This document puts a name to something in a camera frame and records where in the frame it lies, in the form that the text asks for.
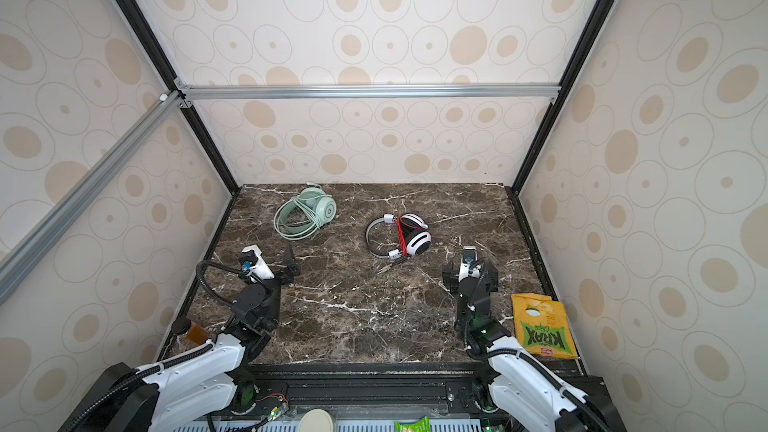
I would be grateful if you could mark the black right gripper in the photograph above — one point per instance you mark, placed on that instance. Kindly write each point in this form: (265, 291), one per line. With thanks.
(451, 278)

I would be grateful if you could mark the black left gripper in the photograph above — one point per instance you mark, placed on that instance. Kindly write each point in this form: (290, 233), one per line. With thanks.
(287, 277)

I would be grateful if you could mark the mint green headphones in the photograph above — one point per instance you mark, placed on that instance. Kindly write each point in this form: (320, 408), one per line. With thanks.
(304, 214)

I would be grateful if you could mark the white black headphones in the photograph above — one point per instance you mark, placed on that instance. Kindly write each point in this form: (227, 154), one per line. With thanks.
(413, 235)

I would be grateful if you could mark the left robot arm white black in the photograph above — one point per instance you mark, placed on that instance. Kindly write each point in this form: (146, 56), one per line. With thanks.
(170, 393)

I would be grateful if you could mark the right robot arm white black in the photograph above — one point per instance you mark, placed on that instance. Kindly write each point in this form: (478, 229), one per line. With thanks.
(513, 380)

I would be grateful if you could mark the yellow chips bag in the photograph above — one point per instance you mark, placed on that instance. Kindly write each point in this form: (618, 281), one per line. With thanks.
(542, 327)

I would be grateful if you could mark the amber bottle black cap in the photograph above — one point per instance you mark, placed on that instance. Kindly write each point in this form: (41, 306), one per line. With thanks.
(189, 330)

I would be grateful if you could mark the green snack packet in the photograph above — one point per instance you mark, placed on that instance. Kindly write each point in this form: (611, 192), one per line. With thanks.
(422, 425)

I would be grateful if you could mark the cream lid jar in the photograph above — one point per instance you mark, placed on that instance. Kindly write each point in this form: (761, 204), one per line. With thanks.
(316, 420)

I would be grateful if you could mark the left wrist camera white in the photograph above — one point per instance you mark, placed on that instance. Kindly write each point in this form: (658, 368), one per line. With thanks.
(252, 265)

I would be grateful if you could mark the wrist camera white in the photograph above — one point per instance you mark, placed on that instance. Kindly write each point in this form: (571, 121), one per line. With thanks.
(470, 265)
(252, 265)

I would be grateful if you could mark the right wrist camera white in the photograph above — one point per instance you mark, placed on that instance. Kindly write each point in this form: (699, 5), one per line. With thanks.
(470, 265)

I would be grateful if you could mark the black mounting base rail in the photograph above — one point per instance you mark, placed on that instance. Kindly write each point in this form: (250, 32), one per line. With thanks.
(449, 386)

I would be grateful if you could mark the silver aluminium back rail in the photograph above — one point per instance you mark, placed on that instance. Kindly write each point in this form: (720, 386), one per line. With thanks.
(373, 91)

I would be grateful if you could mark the silver aluminium rail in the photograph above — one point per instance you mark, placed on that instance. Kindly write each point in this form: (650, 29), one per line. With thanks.
(22, 260)
(373, 91)

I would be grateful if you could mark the silver aluminium left rail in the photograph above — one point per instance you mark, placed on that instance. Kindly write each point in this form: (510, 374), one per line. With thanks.
(22, 260)

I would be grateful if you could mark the black frame post left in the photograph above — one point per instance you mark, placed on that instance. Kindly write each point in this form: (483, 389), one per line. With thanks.
(151, 45)

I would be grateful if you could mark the black frame post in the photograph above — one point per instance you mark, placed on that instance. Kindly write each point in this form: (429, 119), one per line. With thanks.
(594, 24)
(151, 45)

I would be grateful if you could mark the black frame post right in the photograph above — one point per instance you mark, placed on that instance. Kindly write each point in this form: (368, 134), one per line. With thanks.
(594, 24)

